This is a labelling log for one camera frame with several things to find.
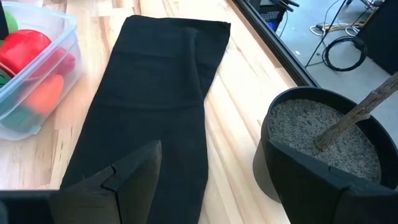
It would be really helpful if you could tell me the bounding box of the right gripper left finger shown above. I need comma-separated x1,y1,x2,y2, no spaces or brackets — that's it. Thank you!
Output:
49,139,163,224

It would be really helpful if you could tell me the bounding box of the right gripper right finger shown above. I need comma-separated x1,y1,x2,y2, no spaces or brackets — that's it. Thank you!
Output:
265,139,398,224

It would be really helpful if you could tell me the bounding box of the orange toy carrot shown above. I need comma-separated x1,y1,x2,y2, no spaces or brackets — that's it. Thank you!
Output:
0,73,65,133

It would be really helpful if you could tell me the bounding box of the red toy strawberry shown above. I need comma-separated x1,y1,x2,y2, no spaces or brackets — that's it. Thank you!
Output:
46,48,76,78

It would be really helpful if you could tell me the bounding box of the striped toy watermelon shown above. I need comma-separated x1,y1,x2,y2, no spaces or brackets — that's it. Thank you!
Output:
0,68,12,88

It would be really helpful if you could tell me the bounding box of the red toy bell pepper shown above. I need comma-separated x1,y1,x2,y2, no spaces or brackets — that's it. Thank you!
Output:
0,29,53,75

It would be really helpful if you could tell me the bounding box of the light green toy pear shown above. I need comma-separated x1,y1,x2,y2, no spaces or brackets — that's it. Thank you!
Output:
3,11,19,34

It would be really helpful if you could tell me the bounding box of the clear plastic tupperware container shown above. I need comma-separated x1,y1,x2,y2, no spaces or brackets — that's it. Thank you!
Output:
0,1,83,141

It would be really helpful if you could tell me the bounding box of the artificial plant in black pot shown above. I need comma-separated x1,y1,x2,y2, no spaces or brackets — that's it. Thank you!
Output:
252,72,398,205

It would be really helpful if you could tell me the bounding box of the black cloth mat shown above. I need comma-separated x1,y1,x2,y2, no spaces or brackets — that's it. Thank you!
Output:
59,14,232,224

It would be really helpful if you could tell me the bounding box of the black equipment case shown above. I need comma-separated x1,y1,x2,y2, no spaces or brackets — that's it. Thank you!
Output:
357,0,398,75

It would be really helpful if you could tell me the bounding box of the black computer tower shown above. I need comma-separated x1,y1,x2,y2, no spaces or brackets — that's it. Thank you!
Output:
250,0,300,32

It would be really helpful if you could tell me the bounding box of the coiled black cable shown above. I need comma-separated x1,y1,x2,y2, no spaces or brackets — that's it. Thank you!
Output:
322,35,368,72

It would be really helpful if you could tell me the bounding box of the black aluminium table frame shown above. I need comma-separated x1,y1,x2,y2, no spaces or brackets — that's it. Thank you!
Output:
231,0,320,88

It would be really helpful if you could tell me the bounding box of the thin black floor cable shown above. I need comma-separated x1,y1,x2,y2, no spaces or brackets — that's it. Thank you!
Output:
304,0,349,68

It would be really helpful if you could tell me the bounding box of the white and yellow cable bundle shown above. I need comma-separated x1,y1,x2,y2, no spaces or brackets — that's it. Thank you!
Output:
309,18,376,37

